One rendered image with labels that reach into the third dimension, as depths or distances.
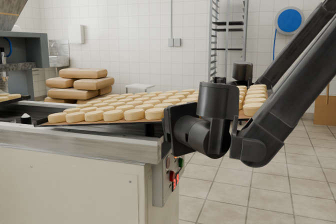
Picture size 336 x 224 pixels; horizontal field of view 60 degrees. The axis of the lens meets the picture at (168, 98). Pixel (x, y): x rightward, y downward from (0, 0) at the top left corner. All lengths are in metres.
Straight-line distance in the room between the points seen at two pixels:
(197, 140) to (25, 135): 0.56
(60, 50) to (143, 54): 1.74
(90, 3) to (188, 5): 1.84
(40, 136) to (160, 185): 0.36
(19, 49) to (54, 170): 0.74
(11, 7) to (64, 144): 0.74
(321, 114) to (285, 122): 4.15
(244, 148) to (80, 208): 0.55
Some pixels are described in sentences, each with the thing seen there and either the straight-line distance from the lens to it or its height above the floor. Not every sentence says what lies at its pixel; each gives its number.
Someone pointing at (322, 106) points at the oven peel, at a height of 0.26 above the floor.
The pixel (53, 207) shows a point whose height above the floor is 0.67.
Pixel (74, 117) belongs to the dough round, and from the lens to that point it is 0.78.
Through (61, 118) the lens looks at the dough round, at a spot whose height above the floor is 0.94.
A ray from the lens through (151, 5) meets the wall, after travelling 5.17.
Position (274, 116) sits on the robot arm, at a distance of 0.48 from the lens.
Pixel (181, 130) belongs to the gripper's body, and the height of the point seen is 0.97.
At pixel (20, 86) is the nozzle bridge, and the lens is 1.57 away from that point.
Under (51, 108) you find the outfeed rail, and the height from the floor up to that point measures 0.88.
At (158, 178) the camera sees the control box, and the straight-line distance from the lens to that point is 0.79.
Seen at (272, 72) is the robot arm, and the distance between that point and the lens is 1.06.
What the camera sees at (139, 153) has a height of 0.86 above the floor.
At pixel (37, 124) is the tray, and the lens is 0.85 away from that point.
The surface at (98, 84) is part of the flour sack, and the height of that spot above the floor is 0.51.
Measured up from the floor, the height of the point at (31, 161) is 0.81.
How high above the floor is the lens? 1.13
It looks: 11 degrees down
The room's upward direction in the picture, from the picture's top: straight up
